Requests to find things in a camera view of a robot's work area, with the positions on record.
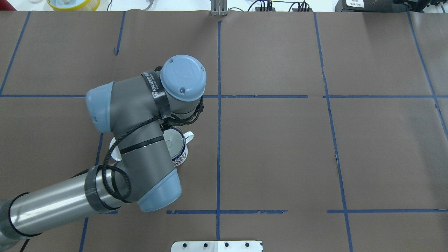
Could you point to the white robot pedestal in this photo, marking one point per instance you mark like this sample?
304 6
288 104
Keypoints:
218 246

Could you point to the clear glass funnel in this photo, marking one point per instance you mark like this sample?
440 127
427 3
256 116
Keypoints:
175 142

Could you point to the black computer box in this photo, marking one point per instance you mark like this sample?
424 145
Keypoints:
375 6

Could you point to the white mug lid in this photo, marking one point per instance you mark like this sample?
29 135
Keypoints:
115 155

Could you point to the white enamel mug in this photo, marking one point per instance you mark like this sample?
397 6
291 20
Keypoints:
189 136

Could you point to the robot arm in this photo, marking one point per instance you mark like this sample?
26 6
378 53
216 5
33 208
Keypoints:
138 166

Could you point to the aluminium frame post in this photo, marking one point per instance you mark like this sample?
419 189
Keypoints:
219 7

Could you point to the yellow rimmed bowl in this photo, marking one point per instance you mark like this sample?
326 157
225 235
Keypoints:
74 5

